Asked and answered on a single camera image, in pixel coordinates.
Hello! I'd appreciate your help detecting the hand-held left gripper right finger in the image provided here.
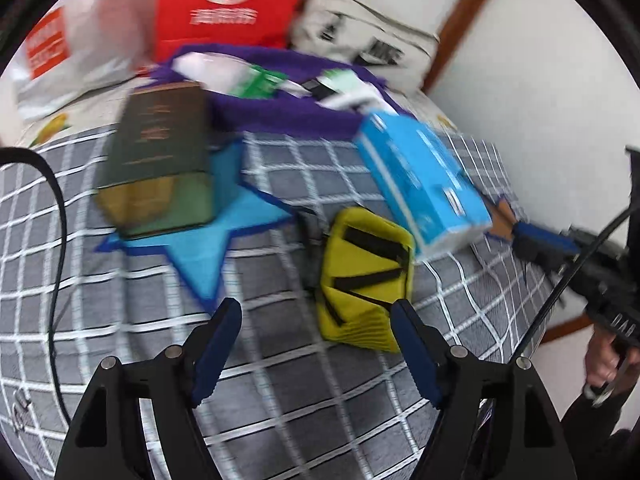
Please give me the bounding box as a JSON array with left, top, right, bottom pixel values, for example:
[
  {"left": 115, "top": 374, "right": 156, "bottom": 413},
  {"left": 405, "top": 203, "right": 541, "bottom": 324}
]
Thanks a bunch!
[{"left": 390, "top": 299, "right": 581, "bottom": 480}]

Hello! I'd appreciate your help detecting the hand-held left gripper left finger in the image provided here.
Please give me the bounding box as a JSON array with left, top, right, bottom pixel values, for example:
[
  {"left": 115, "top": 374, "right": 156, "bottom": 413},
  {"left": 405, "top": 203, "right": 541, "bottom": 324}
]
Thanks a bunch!
[{"left": 54, "top": 297, "right": 243, "bottom": 480}]

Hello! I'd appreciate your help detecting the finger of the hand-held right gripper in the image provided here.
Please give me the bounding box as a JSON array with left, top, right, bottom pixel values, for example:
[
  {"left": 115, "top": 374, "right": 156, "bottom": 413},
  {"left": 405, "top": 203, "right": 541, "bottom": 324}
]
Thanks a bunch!
[{"left": 511, "top": 221, "right": 583, "bottom": 267}]

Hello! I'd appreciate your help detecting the yellow pouch with black straps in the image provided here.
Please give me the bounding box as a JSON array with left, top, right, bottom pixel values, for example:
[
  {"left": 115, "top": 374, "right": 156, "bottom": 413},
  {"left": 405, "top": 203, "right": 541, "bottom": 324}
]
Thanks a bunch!
[{"left": 299, "top": 206, "right": 416, "bottom": 353}]

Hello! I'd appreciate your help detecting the white wet wipe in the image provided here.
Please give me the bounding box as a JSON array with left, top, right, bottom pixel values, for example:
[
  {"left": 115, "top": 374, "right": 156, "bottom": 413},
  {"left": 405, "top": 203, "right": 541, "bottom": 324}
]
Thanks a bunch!
[{"left": 320, "top": 81, "right": 398, "bottom": 115}]

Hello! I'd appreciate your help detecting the clear bubble wrap bag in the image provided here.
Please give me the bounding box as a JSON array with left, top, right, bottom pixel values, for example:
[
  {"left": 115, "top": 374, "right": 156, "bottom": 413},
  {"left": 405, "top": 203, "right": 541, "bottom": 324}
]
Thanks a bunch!
[{"left": 172, "top": 51, "right": 253, "bottom": 93}]

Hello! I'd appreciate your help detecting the person's right forearm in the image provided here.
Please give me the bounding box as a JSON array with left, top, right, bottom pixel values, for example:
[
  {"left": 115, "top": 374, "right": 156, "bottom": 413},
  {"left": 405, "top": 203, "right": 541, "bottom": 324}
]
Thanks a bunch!
[{"left": 559, "top": 387, "right": 640, "bottom": 480}]

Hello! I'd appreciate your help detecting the person's right hand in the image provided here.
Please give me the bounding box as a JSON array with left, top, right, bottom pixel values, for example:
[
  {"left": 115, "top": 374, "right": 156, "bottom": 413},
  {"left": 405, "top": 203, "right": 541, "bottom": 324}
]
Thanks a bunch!
[{"left": 584, "top": 332, "right": 630, "bottom": 397}]

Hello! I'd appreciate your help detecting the brown wooden baseboard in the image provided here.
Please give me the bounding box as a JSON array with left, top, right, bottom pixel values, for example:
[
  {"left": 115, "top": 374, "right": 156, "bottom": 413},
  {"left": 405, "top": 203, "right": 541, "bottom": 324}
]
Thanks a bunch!
[{"left": 541, "top": 314, "right": 597, "bottom": 345}]

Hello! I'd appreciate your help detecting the grey grid blanket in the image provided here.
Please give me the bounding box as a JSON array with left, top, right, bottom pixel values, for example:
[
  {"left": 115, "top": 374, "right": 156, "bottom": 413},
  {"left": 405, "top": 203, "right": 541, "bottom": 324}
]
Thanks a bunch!
[{"left": 0, "top": 125, "right": 557, "bottom": 480}]

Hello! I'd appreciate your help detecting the blue tissue box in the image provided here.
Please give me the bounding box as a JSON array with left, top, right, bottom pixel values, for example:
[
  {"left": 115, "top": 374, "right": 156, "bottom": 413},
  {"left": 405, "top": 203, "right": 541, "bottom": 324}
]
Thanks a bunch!
[{"left": 354, "top": 111, "right": 493, "bottom": 263}]

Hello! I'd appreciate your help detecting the dark green tin box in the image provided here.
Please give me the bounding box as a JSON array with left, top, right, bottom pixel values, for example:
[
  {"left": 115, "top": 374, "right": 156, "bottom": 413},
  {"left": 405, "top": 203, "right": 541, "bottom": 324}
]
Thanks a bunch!
[{"left": 94, "top": 80, "right": 217, "bottom": 241}]

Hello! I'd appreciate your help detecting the purple towel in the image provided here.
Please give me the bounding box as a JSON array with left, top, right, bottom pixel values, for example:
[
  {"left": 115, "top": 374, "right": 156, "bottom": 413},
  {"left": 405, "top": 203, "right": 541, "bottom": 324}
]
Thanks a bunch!
[{"left": 150, "top": 45, "right": 406, "bottom": 140}]

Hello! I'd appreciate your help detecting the white canvas bag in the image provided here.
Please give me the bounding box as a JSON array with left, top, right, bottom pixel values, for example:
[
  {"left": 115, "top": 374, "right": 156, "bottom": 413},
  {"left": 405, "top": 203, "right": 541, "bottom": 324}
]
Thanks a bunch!
[{"left": 290, "top": 0, "right": 442, "bottom": 93}]

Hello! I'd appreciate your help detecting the white plastic shopping bag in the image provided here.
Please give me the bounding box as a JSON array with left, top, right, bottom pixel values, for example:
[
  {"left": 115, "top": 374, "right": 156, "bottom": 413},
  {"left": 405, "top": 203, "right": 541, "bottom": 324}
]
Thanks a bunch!
[{"left": 10, "top": 0, "right": 166, "bottom": 122}]

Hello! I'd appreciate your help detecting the red paper bag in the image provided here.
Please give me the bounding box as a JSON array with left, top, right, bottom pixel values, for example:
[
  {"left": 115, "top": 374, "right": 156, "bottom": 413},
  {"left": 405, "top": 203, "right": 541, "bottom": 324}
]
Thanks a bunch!
[{"left": 152, "top": 0, "right": 311, "bottom": 63}]

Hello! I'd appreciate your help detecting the black cable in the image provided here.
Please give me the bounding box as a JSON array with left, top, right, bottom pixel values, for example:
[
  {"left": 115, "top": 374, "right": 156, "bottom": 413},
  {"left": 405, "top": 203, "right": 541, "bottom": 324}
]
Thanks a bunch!
[
  {"left": 515, "top": 207, "right": 635, "bottom": 363},
  {"left": 0, "top": 146, "right": 76, "bottom": 423}
]

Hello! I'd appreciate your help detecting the brown wooden door frame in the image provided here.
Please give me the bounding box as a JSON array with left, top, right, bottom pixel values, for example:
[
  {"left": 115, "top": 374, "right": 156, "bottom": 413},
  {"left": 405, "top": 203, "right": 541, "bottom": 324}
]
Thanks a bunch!
[{"left": 424, "top": 0, "right": 507, "bottom": 93}]

